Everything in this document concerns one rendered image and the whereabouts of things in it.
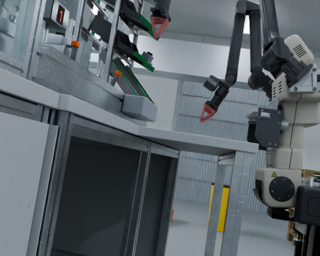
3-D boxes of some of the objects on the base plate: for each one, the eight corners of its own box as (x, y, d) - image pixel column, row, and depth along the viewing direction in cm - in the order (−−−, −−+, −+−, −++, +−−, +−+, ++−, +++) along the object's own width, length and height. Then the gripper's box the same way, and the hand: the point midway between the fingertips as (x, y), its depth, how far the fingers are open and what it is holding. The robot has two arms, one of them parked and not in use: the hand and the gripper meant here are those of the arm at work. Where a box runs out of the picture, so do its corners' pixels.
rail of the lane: (145, 134, 166) (149, 107, 167) (39, 92, 80) (49, 39, 80) (132, 132, 167) (136, 106, 168) (14, 89, 81) (24, 36, 81)
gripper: (169, -6, 153) (162, 34, 152) (174, 5, 163) (167, 42, 162) (152, -7, 154) (145, 32, 153) (158, 4, 164) (151, 40, 163)
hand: (156, 35), depth 157 cm, fingers closed
